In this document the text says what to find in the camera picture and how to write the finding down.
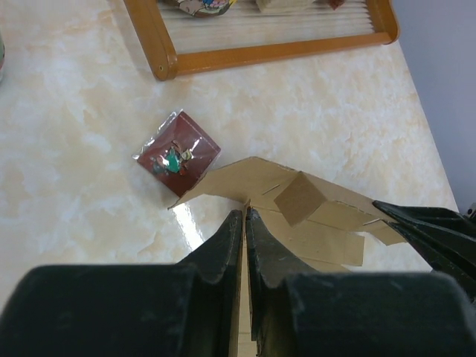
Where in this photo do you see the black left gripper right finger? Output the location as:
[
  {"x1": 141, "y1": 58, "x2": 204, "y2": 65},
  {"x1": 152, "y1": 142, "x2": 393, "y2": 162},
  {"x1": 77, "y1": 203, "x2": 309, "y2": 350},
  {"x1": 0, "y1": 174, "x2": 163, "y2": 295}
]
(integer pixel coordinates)
[{"x1": 245, "y1": 208, "x2": 475, "y2": 356}]

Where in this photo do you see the brown red block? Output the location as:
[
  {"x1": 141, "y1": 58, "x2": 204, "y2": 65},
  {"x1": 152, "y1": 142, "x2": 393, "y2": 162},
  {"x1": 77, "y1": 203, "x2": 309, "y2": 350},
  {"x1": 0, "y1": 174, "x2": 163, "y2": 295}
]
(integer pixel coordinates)
[{"x1": 327, "y1": 0, "x2": 346, "y2": 10}]

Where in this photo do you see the wooden shelf rack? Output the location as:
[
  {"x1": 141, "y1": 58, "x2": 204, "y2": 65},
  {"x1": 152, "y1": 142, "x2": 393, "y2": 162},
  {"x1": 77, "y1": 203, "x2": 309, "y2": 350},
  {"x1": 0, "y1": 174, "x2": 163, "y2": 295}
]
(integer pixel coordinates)
[{"x1": 124, "y1": 1, "x2": 400, "y2": 81}]

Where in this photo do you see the tan block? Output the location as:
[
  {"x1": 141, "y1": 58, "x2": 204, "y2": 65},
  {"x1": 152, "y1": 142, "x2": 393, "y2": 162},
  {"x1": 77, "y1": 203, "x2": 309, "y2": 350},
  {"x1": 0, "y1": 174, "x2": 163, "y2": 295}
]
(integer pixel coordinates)
[{"x1": 256, "y1": 0, "x2": 315, "y2": 14}]

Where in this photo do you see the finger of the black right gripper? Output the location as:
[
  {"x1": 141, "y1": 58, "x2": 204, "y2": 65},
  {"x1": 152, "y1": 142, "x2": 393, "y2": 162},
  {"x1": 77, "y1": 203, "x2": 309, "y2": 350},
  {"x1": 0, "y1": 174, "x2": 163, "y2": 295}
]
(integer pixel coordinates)
[{"x1": 373, "y1": 201, "x2": 475, "y2": 286}]

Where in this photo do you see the brown cardboard box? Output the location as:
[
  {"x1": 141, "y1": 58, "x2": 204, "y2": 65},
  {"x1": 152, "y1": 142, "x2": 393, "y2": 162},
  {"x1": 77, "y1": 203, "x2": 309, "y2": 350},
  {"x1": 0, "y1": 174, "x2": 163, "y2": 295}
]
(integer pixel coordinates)
[{"x1": 158, "y1": 157, "x2": 404, "y2": 356}]

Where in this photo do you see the white bag left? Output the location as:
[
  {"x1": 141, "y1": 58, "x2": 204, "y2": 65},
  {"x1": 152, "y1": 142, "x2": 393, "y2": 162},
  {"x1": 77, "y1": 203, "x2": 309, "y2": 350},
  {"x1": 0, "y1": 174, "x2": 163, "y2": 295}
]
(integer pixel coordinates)
[{"x1": 158, "y1": 0, "x2": 236, "y2": 18}]

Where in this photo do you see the green glass bottle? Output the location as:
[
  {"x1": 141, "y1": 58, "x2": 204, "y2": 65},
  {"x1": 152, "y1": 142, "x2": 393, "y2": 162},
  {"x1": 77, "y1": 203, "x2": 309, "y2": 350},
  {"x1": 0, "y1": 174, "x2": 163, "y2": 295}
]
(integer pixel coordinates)
[{"x1": 0, "y1": 34, "x2": 5, "y2": 82}]

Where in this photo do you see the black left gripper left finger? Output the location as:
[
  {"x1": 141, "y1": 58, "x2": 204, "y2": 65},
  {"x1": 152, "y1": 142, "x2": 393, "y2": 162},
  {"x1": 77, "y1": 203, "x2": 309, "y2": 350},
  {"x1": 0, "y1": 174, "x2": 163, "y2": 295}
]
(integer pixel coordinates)
[{"x1": 1, "y1": 210, "x2": 242, "y2": 356}]

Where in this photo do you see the small red packet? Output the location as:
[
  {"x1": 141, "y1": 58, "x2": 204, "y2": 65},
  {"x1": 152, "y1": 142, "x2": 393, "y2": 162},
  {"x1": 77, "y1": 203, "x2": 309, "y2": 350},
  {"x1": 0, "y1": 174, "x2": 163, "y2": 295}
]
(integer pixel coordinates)
[{"x1": 132, "y1": 110, "x2": 221, "y2": 197}]

